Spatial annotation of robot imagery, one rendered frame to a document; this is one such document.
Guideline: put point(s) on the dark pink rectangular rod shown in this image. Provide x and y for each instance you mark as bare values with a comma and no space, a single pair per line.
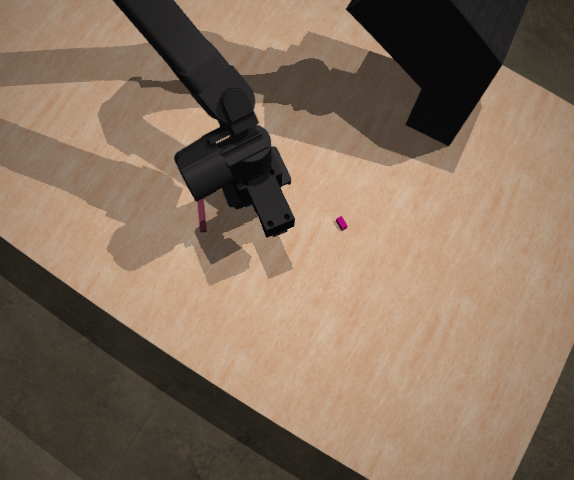
201,213

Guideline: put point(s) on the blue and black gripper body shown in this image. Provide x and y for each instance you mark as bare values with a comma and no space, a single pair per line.
231,195

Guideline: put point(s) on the short magenta block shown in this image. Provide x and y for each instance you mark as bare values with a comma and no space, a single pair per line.
342,224

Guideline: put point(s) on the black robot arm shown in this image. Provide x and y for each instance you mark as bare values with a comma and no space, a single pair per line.
206,165

